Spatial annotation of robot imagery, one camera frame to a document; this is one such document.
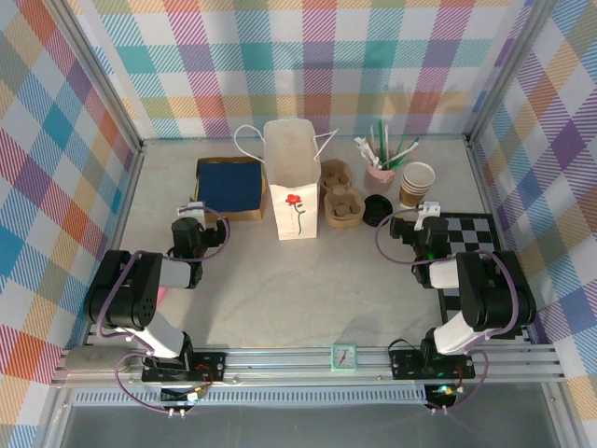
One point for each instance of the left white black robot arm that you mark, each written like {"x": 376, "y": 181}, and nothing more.
{"x": 172, "y": 273}

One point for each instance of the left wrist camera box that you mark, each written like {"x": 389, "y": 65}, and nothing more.
{"x": 193, "y": 210}

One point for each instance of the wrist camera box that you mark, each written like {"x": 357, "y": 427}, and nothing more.
{"x": 193, "y": 210}
{"x": 429, "y": 208}

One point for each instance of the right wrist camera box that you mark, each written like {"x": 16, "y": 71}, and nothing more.
{"x": 429, "y": 208}

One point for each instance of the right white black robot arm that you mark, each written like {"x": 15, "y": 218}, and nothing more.
{"x": 445, "y": 275}

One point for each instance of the pink straw holder cup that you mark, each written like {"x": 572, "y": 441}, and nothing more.
{"x": 379, "y": 179}

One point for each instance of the brown paper coffee cup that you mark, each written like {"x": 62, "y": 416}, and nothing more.
{"x": 420, "y": 172}

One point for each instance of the blue paper napkin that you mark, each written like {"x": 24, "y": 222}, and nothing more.
{"x": 228, "y": 186}

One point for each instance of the pink highlighter pen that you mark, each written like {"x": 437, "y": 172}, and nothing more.
{"x": 161, "y": 293}

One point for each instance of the small teal square clock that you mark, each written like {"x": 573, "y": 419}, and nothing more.
{"x": 343, "y": 358}

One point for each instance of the aluminium frame post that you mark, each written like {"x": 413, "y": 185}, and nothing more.
{"x": 102, "y": 77}
{"x": 507, "y": 70}

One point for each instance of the black connector box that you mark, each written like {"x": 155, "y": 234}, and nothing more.
{"x": 443, "y": 394}
{"x": 179, "y": 396}

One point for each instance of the stack of black cup lids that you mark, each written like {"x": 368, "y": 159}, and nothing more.
{"x": 380, "y": 224}

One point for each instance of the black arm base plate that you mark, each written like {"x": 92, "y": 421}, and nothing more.
{"x": 210, "y": 368}
{"x": 406, "y": 366}

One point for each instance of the aluminium mounting rail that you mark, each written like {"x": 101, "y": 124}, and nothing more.
{"x": 280, "y": 361}

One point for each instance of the brown pulp cup carrier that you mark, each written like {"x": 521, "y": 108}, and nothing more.
{"x": 344, "y": 211}

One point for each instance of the black white checkerboard mat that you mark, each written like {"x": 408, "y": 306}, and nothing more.
{"x": 471, "y": 233}

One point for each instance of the white flower-print paper bag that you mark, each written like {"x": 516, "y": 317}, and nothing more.
{"x": 284, "y": 219}

